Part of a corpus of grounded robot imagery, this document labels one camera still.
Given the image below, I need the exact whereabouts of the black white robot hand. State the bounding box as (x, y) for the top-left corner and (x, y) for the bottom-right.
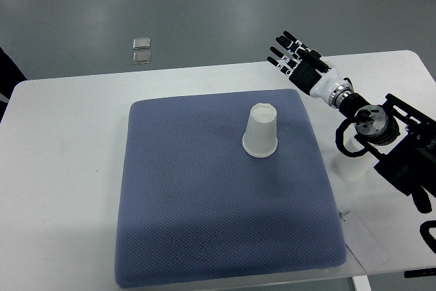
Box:
(267, 31), (354, 108)

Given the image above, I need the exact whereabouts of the white paper cup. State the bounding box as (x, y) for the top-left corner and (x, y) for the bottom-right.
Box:
(332, 151), (371, 181)
(242, 103), (278, 158)

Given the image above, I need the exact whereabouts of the white paper cup on cushion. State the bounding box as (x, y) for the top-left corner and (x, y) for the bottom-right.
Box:
(242, 103), (278, 158)

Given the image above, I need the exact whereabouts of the white paper tag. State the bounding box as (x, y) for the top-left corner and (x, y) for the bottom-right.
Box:
(341, 212), (390, 273)

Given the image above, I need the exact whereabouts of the lower metal floor plate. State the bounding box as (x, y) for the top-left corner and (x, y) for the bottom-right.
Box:
(133, 50), (151, 64)

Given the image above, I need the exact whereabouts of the metal floor plate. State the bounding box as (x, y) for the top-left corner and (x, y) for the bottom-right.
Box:
(133, 37), (151, 50)
(133, 50), (151, 64)

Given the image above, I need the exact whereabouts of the blue mesh cushion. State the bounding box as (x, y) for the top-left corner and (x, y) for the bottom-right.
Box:
(115, 89), (347, 288)

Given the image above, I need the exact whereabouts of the upper metal floor plate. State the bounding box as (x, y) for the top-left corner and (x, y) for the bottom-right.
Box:
(133, 37), (151, 50)

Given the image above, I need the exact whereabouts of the white table leg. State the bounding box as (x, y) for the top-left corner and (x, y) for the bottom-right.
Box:
(352, 275), (372, 291)

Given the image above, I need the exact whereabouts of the table control panel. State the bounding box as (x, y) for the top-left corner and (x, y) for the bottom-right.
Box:
(404, 269), (436, 279)

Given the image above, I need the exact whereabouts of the black chair edge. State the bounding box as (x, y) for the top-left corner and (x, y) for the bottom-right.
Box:
(0, 48), (27, 99)

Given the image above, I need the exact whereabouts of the black cable loop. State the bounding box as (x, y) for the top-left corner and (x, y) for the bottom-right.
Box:
(334, 119), (379, 160)

